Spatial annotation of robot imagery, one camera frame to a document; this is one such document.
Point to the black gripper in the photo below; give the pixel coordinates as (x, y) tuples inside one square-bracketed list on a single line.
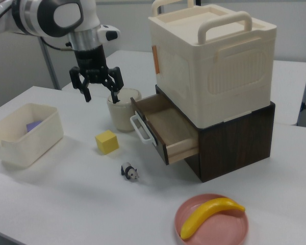
[(91, 63)]

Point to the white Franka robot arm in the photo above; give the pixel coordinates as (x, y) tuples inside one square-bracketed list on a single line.
[(40, 15)]

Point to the cream lidded trash can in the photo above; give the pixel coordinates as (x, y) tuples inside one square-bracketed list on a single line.
[(120, 117)]

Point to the yellow foam cube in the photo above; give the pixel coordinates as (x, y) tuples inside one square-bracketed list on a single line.
[(107, 143)]

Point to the purple foam cube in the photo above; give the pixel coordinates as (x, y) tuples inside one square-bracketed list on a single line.
[(33, 125)]

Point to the cream plastic storage box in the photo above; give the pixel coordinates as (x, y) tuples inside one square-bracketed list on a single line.
[(181, 76)]

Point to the panda toy figurine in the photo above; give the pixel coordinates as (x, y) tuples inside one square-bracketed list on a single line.
[(129, 172)]

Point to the white plastic bin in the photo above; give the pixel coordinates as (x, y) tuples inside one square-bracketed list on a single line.
[(20, 150)]

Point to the dark brown wooden cabinet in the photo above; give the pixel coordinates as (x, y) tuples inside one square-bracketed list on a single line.
[(234, 148)]

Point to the yellow toy banana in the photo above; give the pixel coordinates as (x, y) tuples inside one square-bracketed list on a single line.
[(209, 211)]

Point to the pink plate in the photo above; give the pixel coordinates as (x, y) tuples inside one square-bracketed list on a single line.
[(219, 229)]

